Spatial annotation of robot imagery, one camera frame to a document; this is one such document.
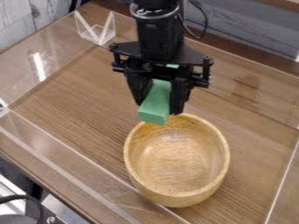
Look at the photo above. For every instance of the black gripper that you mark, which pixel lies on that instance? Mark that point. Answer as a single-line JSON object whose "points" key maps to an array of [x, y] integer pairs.
{"points": [[161, 56]]}

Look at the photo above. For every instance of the green rectangular block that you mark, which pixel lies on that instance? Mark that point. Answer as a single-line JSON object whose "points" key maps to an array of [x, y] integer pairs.
{"points": [[154, 108]]}

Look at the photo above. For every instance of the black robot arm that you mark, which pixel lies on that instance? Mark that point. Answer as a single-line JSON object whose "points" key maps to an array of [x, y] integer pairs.
{"points": [[157, 8]]}

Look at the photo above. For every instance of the brown wooden bowl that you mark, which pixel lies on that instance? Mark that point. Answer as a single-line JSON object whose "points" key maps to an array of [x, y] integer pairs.
{"points": [[176, 162]]}

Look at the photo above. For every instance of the clear acrylic corner bracket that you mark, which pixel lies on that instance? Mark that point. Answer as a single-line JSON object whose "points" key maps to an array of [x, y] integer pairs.
{"points": [[94, 33]]}

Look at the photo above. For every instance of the clear acrylic tray wall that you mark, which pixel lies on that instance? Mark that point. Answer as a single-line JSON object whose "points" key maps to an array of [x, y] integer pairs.
{"points": [[90, 190]]}

